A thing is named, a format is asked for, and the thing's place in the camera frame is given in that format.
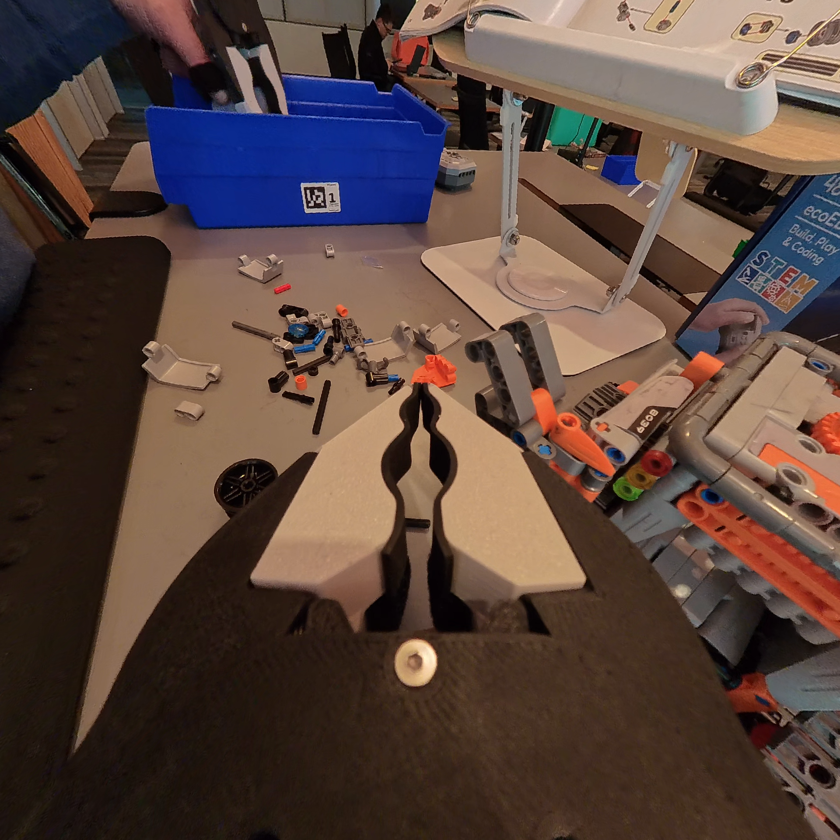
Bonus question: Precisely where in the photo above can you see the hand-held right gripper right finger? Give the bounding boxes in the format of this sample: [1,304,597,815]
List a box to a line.
[420,382,588,634]

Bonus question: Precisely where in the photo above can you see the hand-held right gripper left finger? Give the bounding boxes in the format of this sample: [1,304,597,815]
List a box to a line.
[249,382,424,634]

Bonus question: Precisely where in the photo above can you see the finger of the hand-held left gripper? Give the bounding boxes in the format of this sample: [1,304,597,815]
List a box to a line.
[251,45,290,116]
[225,46,265,115]

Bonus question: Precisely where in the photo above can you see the blue plastic bin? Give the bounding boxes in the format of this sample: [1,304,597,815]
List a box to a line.
[146,73,451,231]

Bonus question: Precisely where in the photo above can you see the person's left forearm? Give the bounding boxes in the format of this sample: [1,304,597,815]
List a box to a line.
[0,0,172,129]

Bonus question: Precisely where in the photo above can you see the person's left hand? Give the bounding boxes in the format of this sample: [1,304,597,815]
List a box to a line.
[150,0,219,68]

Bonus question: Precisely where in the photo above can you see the black spoked wheel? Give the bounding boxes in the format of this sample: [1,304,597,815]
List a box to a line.
[214,458,279,519]

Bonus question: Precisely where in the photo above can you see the black chair armrest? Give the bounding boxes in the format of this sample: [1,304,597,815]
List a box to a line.
[88,190,168,221]

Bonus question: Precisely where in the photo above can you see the orange sloped panel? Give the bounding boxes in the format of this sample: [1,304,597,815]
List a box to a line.
[411,353,458,388]

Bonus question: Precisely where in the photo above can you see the grey curved panel piece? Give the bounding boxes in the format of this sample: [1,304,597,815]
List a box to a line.
[142,340,223,391]
[413,319,462,355]
[367,320,416,370]
[237,253,285,284]

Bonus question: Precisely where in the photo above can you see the grey battery module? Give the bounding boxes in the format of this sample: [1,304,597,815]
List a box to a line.
[436,148,478,193]

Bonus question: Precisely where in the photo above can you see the white book stand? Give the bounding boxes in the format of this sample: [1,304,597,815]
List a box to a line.
[420,0,840,376]

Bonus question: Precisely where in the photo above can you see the grey orange toy tracked robot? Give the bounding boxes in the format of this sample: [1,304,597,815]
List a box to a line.
[465,313,840,840]

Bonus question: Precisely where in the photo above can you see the black dimpled pad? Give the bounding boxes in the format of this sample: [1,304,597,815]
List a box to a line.
[0,236,172,756]

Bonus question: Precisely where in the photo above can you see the green box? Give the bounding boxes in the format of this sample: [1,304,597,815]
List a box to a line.
[546,107,597,148]

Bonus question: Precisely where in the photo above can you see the blue kit box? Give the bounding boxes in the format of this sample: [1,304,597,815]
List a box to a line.
[676,174,840,358]

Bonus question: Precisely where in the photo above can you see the instruction booklet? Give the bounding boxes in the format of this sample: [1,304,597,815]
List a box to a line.
[400,0,840,99]

